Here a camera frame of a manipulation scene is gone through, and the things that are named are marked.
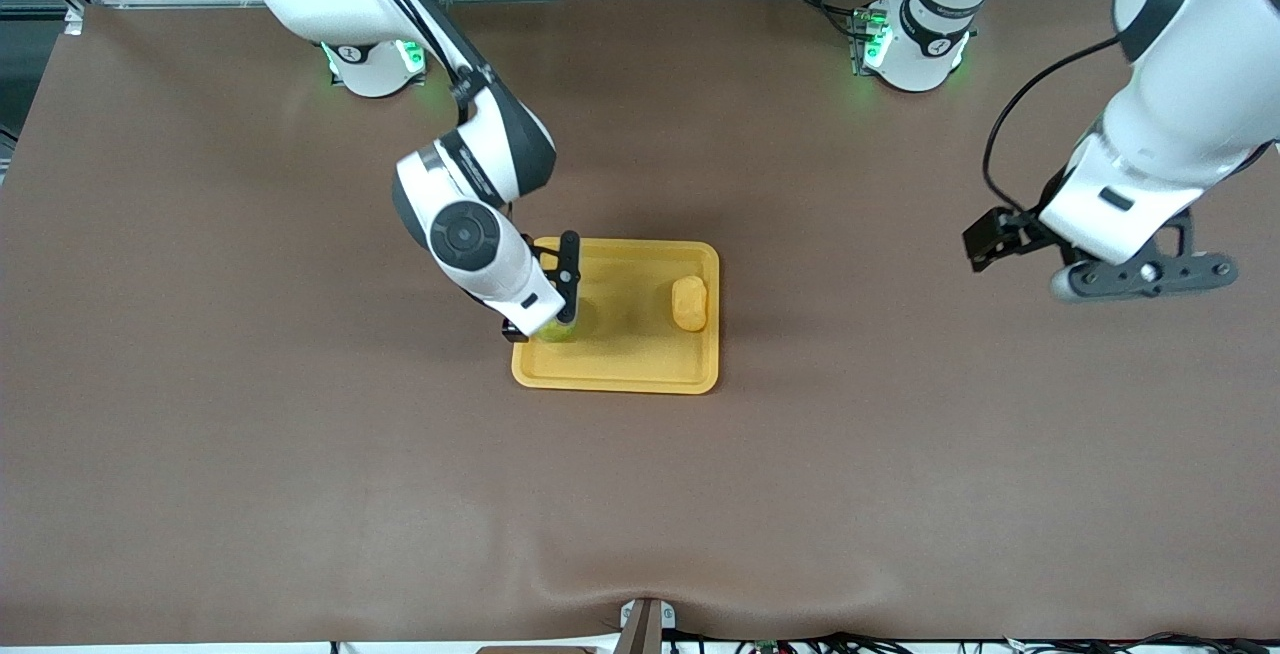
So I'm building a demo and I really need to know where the green apple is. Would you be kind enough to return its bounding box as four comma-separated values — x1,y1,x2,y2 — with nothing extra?
538,299,583,343

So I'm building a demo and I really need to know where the yellow potato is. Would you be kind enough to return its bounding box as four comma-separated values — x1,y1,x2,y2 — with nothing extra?
671,276,710,333

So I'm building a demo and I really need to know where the yellow plastic tray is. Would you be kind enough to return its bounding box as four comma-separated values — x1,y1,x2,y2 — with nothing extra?
512,237,721,395

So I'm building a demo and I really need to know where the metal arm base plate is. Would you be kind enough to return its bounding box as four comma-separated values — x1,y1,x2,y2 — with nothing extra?
848,6,875,77

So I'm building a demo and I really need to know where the black arm base cable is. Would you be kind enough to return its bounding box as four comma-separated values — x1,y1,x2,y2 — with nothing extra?
780,0,867,35

